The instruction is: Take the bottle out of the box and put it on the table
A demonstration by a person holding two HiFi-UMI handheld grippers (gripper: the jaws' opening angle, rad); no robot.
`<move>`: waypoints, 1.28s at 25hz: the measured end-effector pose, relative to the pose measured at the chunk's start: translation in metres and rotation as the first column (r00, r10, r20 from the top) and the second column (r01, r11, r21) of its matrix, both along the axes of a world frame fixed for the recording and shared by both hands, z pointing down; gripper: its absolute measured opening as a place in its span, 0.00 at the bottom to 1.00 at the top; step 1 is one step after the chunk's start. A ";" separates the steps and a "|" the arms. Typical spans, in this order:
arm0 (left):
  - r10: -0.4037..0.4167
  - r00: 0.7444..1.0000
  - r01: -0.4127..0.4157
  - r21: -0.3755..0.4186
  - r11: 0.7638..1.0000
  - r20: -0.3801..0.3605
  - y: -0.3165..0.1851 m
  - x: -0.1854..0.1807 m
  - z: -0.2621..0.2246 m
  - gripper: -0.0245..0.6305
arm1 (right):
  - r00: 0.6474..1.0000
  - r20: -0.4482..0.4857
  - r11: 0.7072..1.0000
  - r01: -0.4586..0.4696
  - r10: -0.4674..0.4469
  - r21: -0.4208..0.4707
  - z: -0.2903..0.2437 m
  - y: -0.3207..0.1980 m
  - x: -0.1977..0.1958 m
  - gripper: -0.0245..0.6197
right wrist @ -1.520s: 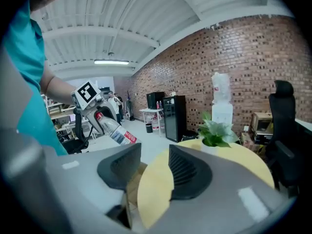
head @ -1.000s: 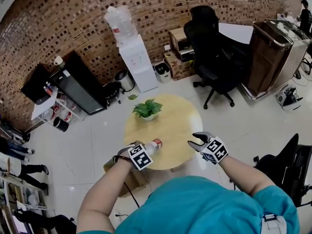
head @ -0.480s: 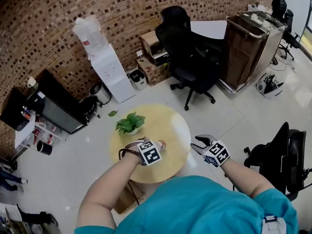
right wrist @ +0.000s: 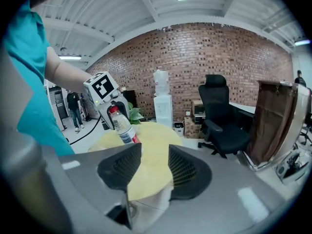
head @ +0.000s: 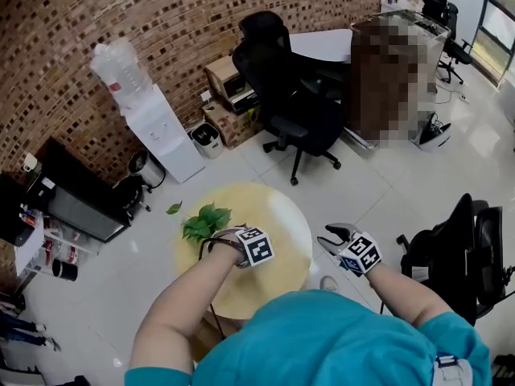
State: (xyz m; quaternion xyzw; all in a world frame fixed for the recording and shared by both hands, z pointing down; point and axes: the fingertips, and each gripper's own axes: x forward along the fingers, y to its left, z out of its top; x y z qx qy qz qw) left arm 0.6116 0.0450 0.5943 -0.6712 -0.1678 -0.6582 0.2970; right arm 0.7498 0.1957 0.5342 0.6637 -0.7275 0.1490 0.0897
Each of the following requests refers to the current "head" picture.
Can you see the white shelf rack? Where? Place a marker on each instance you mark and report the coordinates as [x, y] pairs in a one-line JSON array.
[[30, 247]]

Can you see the person's shoe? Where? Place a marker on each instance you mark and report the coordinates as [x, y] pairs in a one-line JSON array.
[[330, 284]]

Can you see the black mini fridge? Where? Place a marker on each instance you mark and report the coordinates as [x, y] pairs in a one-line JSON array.
[[80, 207]]

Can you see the white water dispenser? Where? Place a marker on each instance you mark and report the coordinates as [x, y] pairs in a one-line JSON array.
[[165, 139]]

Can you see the black stool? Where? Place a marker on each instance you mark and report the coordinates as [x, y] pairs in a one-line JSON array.
[[130, 195]]

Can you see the large clear water jug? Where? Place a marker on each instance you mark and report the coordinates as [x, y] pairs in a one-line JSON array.
[[120, 71]]

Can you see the printed cardboard carton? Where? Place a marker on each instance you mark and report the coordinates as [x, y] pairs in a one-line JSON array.
[[231, 129]]

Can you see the white wall outlet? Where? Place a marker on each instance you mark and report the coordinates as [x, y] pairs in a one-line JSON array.
[[206, 96]]

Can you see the black monitor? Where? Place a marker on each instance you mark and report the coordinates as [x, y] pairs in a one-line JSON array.
[[14, 211]]

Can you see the silver trash can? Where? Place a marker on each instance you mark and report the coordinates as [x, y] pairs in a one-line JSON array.
[[147, 169]]

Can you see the white trash bin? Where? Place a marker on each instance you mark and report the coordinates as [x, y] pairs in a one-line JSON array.
[[207, 141]]

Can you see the black office chair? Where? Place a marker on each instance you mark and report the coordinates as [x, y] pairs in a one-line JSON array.
[[289, 95]]

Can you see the white desk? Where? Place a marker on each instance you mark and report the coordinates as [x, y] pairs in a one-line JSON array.
[[322, 44]]

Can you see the white mug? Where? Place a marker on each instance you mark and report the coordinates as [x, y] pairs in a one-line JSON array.
[[30, 162]]

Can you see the person's teal shirt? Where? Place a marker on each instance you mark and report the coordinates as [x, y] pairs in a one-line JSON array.
[[322, 344]]

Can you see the person's left forearm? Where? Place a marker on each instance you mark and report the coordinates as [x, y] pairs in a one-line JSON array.
[[181, 316]]

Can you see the black swivel chair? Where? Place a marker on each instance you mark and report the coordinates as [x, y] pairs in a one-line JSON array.
[[456, 50]]

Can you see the brown service cart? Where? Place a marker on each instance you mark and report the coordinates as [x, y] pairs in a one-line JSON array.
[[394, 79]]

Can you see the person's right forearm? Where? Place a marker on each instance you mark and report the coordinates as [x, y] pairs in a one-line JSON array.
[[406, 300]]

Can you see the clear jug red label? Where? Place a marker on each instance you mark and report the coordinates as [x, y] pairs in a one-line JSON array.
[[72, 254], [49, 251]]

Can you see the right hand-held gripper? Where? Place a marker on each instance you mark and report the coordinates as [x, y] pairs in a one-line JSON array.
[[360, 255]]

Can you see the green potted plant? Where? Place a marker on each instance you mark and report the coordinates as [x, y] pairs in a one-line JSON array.
[[209, 221]]

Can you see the small bottle red label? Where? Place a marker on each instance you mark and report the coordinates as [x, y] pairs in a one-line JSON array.
[[29, 219]]

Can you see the round wooden table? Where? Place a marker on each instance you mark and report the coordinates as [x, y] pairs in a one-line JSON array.
[[281, 231]]

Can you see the small bottle blue label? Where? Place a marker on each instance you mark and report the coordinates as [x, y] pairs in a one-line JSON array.
[[25, 208]]

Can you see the window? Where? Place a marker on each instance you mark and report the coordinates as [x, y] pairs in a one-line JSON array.
[[497, 22]]

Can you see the black waste bin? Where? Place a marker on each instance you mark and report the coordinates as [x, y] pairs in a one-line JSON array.
[[64, 270]]

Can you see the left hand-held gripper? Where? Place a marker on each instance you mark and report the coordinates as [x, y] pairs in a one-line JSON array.
[[255, 247]]

